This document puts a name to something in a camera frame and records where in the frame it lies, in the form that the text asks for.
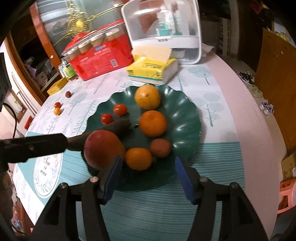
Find tree-print teal tablecloth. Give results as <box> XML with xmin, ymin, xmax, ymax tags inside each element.
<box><xmin>13</xmin><ymin>62</ymin><xmax>245</xmax><ymax>241</ymax></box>

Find red paper cup pack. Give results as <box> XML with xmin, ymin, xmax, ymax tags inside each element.
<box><xmin>61</xmin><ymin>20</ymin><xmax>134</xmax><ymax>81</ymax></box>

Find dark green scalloped plate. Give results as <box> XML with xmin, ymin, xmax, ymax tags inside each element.
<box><xmin>84</xmin><ymin>85</ymin><xmax>202</xmax><ymax>192</ymax></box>

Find black and white sneakers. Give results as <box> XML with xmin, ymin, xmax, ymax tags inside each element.
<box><xmin>239</xmin><ymin>71</ymin><xmax>255</xmax><ymax>84</ymax></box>

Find green-label glass bottle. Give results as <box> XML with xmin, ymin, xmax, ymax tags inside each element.
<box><xmin>62</xmin><ymin>62</ymin><xmax>76</xmax><ymax>79</ymax></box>

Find large yellow-orange orange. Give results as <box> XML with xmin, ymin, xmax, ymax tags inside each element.
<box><xmin>134</xmin><ymin>85</ymin><xmax>161</xmax><ymax>110</ymax></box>

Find red apple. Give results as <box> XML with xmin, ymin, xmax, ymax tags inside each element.
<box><xmin>84</xmin><ymin>130</ymin><xmax>126</xmax><ymax>171</ymax></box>

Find beige slippers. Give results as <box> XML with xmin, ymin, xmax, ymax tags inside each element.
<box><xmin>248</xmin><ymin>85</ymin><xmax>263</xmax><ymax>98</ymax></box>

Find pink plastic stool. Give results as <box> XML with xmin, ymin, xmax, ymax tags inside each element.
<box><xmin>277</xmin><ymin>179</ymin><xmax>296</xmax><ymax>214</ymax></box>

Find white clear-door storage box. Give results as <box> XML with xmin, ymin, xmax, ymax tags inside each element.
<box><xmin>121</xmin><ymin>0</ymin><xmax>202</xmax><ymax>64</ymax></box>

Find teal cosmetic bottle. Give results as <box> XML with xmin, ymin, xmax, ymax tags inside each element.
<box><xmin>156</xmin><ymin>22</ymin><xmax>173</xmax><ymax>36</ymax></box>

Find wooden picture frame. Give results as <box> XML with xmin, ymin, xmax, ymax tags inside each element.
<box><xmin>3</xmin><ymin>89</ymin><xmax>27</xmax><ymax>123</ymax></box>

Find gold door ornament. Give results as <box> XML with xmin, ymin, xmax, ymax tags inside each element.
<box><xmin>50</xmin><ymin>0</ymin><xmax>123</xmax><ymax>47</ymax></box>

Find brown wooden cabinet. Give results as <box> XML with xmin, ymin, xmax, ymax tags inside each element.
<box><xmin>254</xmin><ymin>28</ymin><xmax>296</xmax><ymax>153</ymax></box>

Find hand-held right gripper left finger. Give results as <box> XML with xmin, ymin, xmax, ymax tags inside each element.
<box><xmin>35</xmin><ymin>155</ymin><xmax>123</xmax><ymax>241</ymax></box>

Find overripe dark banana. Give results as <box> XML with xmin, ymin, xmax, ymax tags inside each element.
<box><xmin>67</xmin><ymin>119</ymin><xmax>132</xmax><ymax>151</ymax></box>

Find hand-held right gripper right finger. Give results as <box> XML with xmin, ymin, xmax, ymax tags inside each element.
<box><xmin>174</xmin><ymin>156</ymin><xmax>270</xmax><ymax>241</ymax></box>

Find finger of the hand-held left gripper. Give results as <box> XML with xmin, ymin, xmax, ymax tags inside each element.
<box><xmin>0</xmin><ymin>133</ymin><xmax>68</xmax><ymax>164</ymax></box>

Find orange tangerine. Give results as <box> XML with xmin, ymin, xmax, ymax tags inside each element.
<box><xmin>125</xmin><ymin>148</ymin><xmax>153</xmax><ymax>171</ymax></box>
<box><xmin>139</xmin><ymin>110</ymin><xmax>167</xmax><ymax>137</ymax></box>

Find yellow tissue pack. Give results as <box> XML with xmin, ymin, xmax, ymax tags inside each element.
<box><xmin>127</xmin><ymin>46</ymin><xmax>178</xmax><ymax>84</ymax></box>

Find white shoes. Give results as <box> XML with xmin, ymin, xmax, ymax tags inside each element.
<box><xmin>259</xmin><ymin>100</ymin><xmax>274</xmax><ymax>115</ymax></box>

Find cardboard box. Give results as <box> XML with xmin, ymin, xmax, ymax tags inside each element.
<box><xmin>281</xmin><ymin>153</ymin><xmax>296</xmax><ymax>181</ymax></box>

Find yellow flat box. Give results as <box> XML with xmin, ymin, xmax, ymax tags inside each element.
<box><xmin>47</xmin><ymin>77</ymin><xmax>68</xmax><ymax>95</ymax></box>

